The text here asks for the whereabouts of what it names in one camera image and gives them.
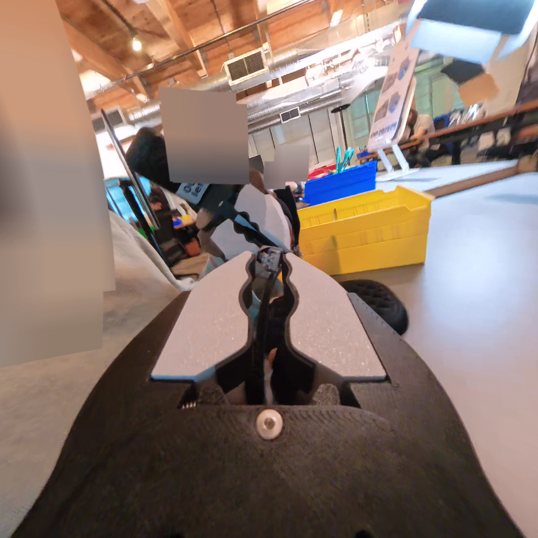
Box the white light panel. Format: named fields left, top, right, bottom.
left=405, top=0, right=538, bottom=66

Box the printed instruction board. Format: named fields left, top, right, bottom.
left=367, top=39, right=419, bottom=171

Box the white ceiling air vent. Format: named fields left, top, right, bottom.
left=222, top=47, right=270, bottom=87

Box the person's grey shirt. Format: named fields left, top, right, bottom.
left=103, top=209, right=197, bottom=296

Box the blue plastic bin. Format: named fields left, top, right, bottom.
left=303, top=161, right=377, bottom=207

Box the silver flexible air duct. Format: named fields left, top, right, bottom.
left=126, top=38, right=404, bottom=127

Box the black round textured pad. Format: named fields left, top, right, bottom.
left=340, top=279, right=409, bottom=335

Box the black usb cable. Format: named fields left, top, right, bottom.
left=246, top=246, right=283, bottom=405

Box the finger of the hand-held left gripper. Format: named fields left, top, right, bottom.
left=235, top=186, right=293, bottom=254
left=210, top=222, right=263, bottom=263

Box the black foam microphone on boom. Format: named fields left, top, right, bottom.
left=100, top=108, right=179, bottom=229

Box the person's left hand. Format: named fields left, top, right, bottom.
left=196, top=209, right=227, bottom=261

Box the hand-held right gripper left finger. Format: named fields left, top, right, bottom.
left=150, top=251, right=257, bottom=382

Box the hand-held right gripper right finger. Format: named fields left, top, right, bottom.
left=279, top=251, right=387, bottom=383

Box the yellow plastic bin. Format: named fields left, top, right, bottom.
left=296, top=185, right=434, bottom=276

